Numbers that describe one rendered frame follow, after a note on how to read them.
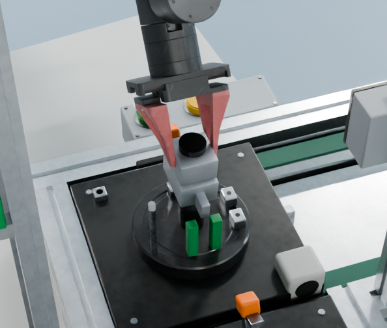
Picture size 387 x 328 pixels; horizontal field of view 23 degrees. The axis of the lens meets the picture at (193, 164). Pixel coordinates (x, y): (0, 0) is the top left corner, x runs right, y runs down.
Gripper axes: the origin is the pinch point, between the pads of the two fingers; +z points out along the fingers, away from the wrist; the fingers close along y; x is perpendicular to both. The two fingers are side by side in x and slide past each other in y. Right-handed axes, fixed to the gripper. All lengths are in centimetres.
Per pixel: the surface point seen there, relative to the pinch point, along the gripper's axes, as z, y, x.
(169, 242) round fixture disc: 10.3, -3.3, 5.0
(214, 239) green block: 10.4, 1.1, 1.5
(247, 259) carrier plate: 14.1, 5.0, 2.9
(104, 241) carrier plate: 9.6, -10.0, 9.6
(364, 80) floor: 20, 95, 154
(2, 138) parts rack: -10.7, -21.5, -35.1
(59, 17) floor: -14, 18, 202
